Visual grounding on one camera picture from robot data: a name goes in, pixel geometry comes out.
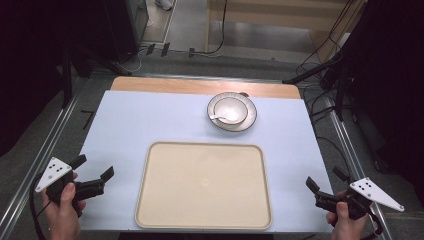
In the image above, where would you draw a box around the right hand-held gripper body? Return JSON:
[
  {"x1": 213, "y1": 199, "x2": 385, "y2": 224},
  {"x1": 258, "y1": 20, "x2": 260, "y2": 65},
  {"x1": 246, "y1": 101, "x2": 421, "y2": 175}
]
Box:
[{"x1": 345, "y1": 177, "x2": 406, "y2": 222}]

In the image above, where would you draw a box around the black curtain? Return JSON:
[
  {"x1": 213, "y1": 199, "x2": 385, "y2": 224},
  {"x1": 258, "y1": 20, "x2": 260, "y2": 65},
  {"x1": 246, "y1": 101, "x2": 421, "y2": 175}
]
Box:
[{"x1": 339, "y1": 0, "x2": 424, "y2": 208}]

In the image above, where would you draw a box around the metal floor rail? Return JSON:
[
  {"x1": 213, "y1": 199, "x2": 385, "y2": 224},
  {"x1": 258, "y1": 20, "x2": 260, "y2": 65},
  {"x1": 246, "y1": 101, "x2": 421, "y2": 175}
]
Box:
[
  {"x1": 0, "y1": 77, "x2": 88, "y2": 236},
  {"x1": 324, "y1": 98, "x2": 394, "y2": 240}
]

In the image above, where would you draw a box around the white bowl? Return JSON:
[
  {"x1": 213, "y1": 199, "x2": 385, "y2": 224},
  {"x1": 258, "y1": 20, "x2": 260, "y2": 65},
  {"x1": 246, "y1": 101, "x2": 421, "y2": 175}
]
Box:
[{"x1": 213, "y1": 96, "x2": 249, "y2": 127}]

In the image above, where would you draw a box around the pale blue table mat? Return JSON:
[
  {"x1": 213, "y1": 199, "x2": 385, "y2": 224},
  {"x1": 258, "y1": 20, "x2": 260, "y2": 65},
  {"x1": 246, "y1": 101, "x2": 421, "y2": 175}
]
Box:
[{"x1": 77, "y1": 90, "x2": 334, "y2": 233}]

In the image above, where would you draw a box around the black stand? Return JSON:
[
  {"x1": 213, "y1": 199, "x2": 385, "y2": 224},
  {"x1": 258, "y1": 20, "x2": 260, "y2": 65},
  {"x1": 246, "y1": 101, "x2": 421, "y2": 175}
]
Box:
[
  {"x1": 281, "y1": 49, "x2": 351, "y2": 123},
  {"x1": 61, "y1": 44, "x2": 133, "y2": 109}
]

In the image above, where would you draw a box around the white floor cable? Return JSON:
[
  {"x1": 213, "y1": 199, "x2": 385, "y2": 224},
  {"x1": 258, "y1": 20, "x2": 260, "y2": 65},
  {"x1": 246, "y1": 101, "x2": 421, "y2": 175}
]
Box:
[{"x1": 114, "y1": 46, "x2": 149, "y2": 75}]

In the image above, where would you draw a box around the black floor cable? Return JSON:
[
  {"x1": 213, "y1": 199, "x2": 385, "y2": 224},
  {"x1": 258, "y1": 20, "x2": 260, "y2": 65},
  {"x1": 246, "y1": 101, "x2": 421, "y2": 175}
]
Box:
[{"x1": 188, "y1": 0, "x2": 229, "y2": 59}]

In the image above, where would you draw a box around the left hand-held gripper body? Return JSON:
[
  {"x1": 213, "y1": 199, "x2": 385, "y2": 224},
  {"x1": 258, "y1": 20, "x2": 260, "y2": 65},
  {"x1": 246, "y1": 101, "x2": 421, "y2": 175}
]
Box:
[{"x1": 34, "y1": 156, "x2": 88, "y2": 208}]

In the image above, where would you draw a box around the white spoon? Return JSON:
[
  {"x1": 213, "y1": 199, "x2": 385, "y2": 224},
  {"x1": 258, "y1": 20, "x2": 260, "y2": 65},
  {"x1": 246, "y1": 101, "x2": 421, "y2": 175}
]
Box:
[{"x1": 209, "y1": 114, "x2": 238, "y2": 122}]

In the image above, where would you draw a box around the person's left hand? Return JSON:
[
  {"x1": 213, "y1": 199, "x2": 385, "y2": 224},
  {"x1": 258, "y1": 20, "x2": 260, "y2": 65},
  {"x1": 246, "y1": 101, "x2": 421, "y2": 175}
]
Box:
[{"x1": 41, "y1": 172, "x2": 87, "y2": 240}]

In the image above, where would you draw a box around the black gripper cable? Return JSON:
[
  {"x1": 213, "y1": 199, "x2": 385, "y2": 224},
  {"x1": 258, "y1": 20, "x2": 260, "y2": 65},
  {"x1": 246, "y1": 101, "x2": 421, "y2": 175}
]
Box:
[
  {"x1": 29, "y1": 173, "x2": 51, "y2": 240},
  {"x1": 359, "y1": 209, "x2": 385, "y2": 240}
]

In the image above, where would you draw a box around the bundle of black cables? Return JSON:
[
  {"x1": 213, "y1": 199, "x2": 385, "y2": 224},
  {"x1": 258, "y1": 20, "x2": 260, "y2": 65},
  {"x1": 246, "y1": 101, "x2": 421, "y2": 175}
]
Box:
[{"x1": 294, "y1": 0, "x2": 359, "y2": 174}]

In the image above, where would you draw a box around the white shoe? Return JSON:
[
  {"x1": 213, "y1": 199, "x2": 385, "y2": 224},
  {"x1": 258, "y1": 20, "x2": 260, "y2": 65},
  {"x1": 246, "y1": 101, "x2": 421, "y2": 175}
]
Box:
[{"x1": 154, "y1": 0, "x2": 174, "y2": 11}]

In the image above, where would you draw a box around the white plate with dark rim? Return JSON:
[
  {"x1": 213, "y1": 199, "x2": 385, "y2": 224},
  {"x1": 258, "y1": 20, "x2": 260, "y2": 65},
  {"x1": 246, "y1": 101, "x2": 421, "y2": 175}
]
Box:
[{"x1": 206, "y1": 91, "x2": 258, "y2": 133}]

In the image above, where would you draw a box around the wooden cabinet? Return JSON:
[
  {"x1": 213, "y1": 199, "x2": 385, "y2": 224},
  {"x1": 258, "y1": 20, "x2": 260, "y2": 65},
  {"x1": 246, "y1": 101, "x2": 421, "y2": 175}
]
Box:
[{"x1": 203, "y1": 0, "x2": 368, "y2": 64}]

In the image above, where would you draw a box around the beige plastic tray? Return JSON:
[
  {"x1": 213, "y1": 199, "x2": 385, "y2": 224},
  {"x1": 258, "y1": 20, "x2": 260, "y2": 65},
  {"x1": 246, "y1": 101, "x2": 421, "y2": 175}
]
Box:
[{"x1": 134, "y1": 141, "x2": 273, "y2": 231}]

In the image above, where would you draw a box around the person's right hand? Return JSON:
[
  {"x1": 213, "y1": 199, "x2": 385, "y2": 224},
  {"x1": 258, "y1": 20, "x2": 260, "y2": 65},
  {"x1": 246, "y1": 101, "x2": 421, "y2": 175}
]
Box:
[{"x1": 325, "y1": 189, "x2": 370, "y2": 240}]

